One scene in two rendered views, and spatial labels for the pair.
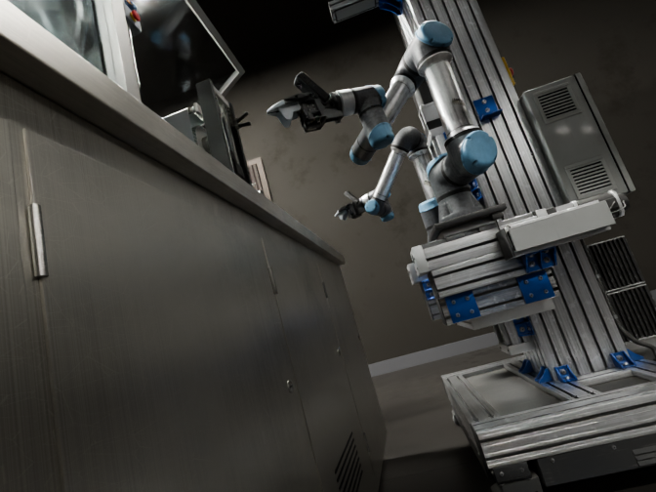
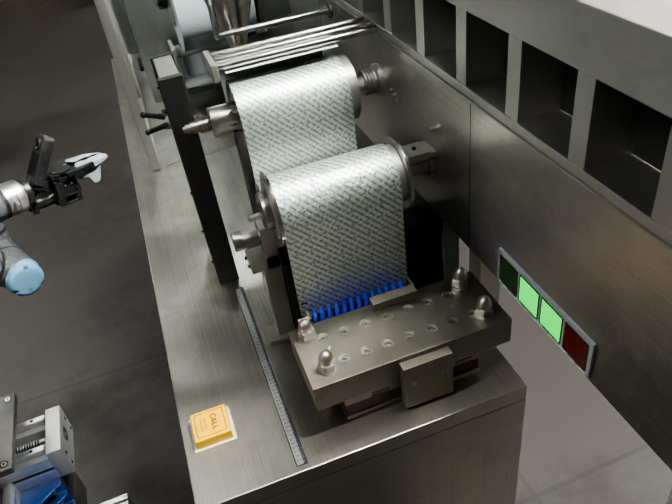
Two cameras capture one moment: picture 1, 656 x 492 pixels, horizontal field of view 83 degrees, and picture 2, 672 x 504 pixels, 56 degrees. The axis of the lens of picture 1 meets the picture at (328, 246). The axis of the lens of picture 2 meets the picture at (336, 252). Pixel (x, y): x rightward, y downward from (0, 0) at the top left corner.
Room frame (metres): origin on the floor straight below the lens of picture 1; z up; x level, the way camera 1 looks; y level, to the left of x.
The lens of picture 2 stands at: (2.42, -0.02, 1.90)
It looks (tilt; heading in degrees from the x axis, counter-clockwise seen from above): 38 degrees down; 157
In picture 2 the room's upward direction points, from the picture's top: 9 degrees counter-clockwise
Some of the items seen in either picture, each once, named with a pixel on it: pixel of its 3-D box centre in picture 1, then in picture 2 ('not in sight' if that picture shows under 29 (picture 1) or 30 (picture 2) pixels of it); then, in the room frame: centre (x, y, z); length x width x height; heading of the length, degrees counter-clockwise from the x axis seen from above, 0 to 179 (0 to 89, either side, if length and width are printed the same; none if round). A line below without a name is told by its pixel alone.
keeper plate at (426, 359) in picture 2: not in sight; (427, 378); (1.76, 0.41, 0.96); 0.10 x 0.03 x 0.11; 81
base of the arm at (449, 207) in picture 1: (458, 207); not in sight; (1.23, -0.46, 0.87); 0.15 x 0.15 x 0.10
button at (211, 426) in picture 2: not in sight; (211, 426); (1.58, 0.03, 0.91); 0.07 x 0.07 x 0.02; 81
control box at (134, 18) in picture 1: (126, 13); not in sight; (0.92, 0.40, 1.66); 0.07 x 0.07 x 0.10; 81
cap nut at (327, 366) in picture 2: not in sight; (326, 360); (1.68, 0.25, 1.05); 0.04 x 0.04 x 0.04
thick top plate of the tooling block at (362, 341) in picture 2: not in sight; (399, 336); (1.66, 0.41, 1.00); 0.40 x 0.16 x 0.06; 81
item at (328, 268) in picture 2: not in sight; (350, 264); (1.54, 0.39, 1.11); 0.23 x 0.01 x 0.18; 81
